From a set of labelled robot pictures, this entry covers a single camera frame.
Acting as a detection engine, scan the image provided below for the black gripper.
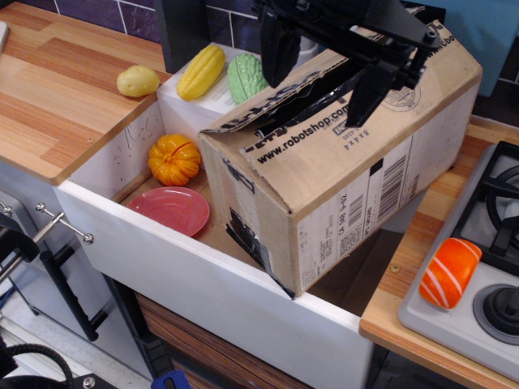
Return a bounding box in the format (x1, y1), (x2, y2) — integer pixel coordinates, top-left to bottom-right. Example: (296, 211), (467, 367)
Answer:
(252, 1), (440, 127)

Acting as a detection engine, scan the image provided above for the brown cardboard shipping box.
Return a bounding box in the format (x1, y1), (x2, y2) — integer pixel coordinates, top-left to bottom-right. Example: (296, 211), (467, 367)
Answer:
(199, 21), (483, 297)

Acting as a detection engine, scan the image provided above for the green toy bitter melon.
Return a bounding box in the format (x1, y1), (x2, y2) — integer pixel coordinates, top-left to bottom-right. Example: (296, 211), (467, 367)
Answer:
(227, 53), (268, 105)

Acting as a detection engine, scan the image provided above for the yellow toy corn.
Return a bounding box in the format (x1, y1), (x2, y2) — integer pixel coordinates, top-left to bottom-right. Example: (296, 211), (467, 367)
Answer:
(177, 45), (225, 101)

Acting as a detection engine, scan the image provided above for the teal panel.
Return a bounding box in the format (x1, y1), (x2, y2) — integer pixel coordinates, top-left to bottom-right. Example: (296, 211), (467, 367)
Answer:
(420, 0), (518, 97)

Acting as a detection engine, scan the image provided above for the orange toy pumpkin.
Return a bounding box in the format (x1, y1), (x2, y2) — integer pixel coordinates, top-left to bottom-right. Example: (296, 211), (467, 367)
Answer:
(148, 134), (202, 186)

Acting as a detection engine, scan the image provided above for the yellow toy potato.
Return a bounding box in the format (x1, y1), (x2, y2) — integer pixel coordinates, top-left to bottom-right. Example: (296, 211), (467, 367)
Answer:
(116, 65), (161, 97)

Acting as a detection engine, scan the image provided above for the pink plastic plate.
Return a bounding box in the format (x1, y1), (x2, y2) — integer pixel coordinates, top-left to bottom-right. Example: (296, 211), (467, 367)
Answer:
(127, 186), (210, 237)

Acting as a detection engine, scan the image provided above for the orange salmon sushi toy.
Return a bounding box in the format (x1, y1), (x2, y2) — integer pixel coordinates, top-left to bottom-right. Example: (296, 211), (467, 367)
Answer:
(418, 237), (483, 310)

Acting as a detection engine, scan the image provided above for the white toy sink basin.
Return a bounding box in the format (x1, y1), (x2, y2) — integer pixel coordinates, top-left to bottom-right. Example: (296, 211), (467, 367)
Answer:
(53, 42), (425, 389)

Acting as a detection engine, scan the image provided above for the black stove burner grate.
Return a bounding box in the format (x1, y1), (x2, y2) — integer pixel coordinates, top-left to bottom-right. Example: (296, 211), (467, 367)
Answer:
(452, 141), (518, 276)

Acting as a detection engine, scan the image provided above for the black stove knob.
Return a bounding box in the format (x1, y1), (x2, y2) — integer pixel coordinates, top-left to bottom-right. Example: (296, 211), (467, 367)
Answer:
(473, 284), (518, 346)

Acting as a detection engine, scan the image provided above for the grey toy stove top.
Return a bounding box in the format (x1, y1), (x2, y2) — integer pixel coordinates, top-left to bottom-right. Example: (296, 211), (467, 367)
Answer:
(398, 142), (518, 381)

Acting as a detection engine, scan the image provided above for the black clamp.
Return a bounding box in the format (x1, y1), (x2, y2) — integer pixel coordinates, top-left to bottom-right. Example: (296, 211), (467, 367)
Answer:
(1, 214), (40, 282)

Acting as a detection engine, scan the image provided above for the dark faucet post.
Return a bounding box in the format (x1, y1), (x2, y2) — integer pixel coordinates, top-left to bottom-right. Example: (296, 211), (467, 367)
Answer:
(153, 0), (211, 74)

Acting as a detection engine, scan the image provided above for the black oven door handle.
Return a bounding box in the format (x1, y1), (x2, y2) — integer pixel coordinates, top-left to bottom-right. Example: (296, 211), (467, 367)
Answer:
(40, 244), (108, 341)

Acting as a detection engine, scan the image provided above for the blue clamp handle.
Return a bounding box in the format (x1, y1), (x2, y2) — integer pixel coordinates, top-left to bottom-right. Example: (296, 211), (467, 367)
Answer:
(151, 370), (191, 389)

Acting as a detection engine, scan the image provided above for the silver towel rail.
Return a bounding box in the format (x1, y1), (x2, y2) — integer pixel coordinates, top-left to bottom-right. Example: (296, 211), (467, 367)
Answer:
(1, 203), (94, 247)

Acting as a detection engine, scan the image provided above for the black cable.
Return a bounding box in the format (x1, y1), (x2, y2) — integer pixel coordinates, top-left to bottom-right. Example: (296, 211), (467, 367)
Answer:
(0, 338), (75, 389)

